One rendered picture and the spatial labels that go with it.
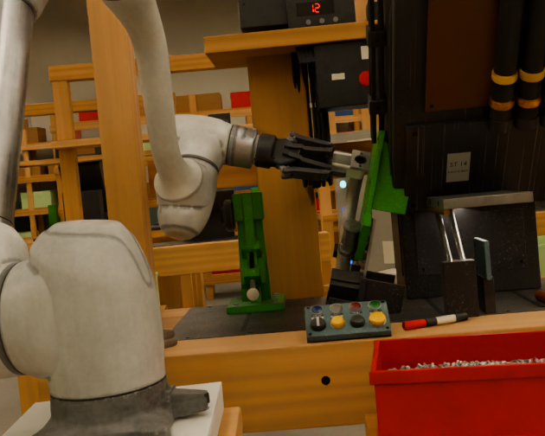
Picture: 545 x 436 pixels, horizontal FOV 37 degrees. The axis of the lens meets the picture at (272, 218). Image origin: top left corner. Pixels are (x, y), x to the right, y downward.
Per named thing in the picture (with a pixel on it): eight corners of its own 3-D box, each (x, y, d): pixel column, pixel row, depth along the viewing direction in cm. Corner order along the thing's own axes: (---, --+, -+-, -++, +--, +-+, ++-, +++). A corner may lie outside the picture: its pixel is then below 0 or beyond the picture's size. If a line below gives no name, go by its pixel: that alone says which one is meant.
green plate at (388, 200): (402, 239, 162) (420, 136, 161) (361, 232, 162) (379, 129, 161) (395, 236, 173) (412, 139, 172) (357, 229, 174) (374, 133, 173)
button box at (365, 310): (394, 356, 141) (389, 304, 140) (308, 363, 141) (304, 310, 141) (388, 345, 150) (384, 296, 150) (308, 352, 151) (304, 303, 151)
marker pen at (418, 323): (464, 319, 150) (463, 311, 150) (469, 321, 148) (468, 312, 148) (401, 330, 146) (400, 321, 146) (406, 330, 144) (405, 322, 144)
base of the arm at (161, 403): (199, 438, 98) (194, 393, 97) (22, 454, 99) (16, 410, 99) (218, 394, 116) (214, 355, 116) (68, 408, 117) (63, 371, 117)
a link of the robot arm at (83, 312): (144, 397, 98) (120, 218, 96) (8, 405, 101) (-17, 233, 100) (183, 362, 114) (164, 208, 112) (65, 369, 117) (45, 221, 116)
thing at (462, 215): (542, 288, 178) (530, 135, 177) (405, 299, 179) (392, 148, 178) (520, 278, 196) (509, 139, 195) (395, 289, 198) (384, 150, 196)
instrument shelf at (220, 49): (595, 16, 183) (593, -3, 183) (204, 54, 187) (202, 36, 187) (560, 35, 208) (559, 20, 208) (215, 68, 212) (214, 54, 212)
